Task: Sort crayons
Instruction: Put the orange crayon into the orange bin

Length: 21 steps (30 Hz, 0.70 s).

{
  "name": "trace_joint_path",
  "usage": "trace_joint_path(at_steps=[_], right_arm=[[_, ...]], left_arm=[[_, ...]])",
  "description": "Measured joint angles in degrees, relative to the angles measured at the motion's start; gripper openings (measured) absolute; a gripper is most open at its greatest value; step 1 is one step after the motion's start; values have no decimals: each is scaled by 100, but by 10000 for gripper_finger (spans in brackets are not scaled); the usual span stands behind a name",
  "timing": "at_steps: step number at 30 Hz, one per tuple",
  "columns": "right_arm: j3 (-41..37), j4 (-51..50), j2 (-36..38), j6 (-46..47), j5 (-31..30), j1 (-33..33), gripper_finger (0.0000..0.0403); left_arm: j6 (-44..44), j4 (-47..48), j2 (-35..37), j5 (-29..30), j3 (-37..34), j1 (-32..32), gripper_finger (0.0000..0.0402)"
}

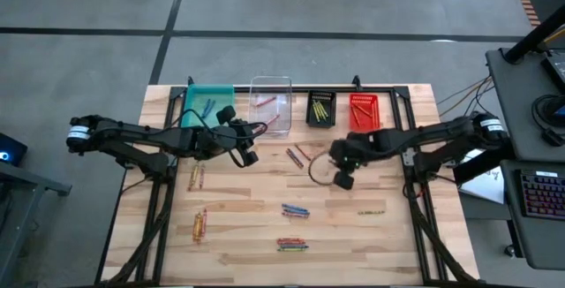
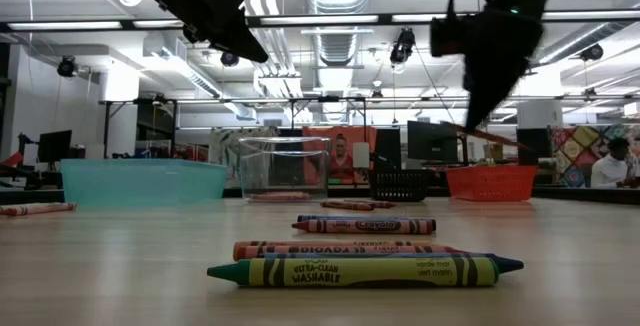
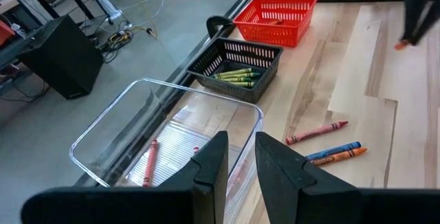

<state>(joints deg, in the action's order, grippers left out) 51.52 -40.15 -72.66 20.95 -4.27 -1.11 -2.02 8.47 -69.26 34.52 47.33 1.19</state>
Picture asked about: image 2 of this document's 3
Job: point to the red crayon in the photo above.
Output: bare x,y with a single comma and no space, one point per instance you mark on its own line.
350,249
52,207
15,211
280,197
382,203
365,226

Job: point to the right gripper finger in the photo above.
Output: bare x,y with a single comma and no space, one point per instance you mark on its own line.
482,98

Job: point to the black monitor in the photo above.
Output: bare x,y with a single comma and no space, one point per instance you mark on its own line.
432,141
55,146

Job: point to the teal plastic bin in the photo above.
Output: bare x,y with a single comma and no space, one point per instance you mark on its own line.
140,181

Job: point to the red mesh basket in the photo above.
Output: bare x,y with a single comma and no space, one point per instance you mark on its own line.
490,183

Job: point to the black mesh basket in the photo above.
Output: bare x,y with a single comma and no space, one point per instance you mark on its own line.
400,186

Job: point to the green crayon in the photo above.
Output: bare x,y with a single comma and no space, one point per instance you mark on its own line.
350,272

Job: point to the colourful quilt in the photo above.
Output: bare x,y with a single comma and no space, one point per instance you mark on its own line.
575,146

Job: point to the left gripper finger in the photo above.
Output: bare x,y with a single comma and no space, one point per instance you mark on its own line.
240,36

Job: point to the clear plastic bin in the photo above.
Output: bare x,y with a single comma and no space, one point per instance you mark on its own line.
285,166

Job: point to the blue crayon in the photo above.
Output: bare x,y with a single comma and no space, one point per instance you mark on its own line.
345,217
507,263

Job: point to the orange panel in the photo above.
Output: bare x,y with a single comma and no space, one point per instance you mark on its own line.
365,136

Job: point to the person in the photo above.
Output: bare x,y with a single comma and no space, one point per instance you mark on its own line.
612,166
341,158

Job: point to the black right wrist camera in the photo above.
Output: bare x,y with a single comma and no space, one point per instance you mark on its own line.
446,36

